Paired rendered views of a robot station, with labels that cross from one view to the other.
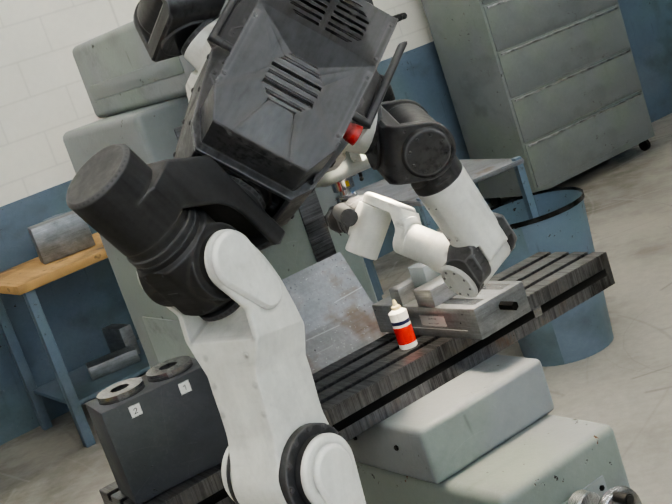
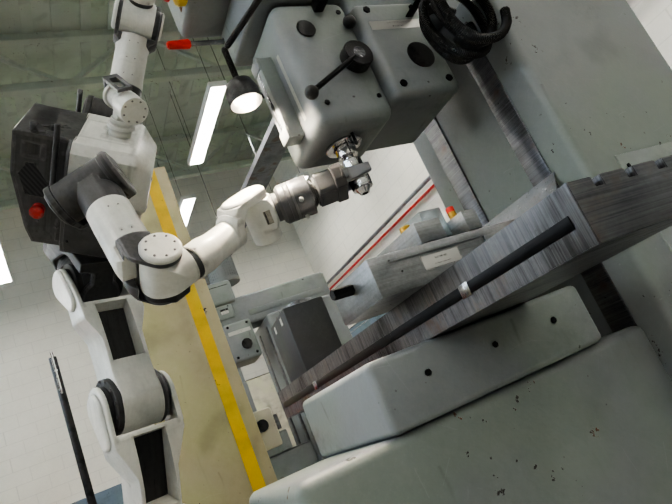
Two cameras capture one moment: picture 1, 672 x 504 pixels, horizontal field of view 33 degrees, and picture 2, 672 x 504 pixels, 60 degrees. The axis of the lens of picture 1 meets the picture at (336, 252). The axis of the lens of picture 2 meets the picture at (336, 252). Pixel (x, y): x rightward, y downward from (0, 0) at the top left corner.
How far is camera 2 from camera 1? 2.77 m
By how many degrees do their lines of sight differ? 95
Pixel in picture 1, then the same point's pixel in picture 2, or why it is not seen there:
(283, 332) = (81, 325)
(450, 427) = (315, 409)
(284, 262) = (505, 191)
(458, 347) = (392, 324)
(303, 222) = (512, 148)
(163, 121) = not seen: hidden behind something
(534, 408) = (372, 423)
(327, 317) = not seen: hidden behind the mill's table
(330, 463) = (90, 406)
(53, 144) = not seen: outside the picture
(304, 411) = (105, 370)
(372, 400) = (345, 359)
